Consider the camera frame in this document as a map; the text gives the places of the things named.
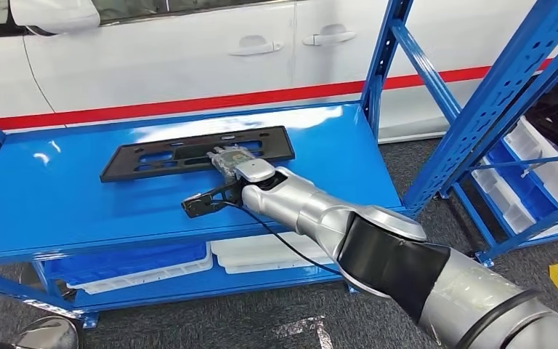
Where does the black plastic plate frame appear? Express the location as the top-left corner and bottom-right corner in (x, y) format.
(99, 125), (296, 183)

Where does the blue steel shelf rack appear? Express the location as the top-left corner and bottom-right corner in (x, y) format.
(0, 0), (558, 329)

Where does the blue wheeled shelf rack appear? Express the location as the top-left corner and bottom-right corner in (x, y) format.
(432, 60), (558, 268)

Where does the white car with red stripe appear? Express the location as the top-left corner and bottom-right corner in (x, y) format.
(0, 0), (558, 145)

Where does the blue plastic bin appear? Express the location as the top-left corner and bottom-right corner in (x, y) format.
(485, 140), (558, 222)
(45, 242), (208, 285)

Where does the chrome stanchion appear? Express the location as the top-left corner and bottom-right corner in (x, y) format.
(0, 315), (80, 349)

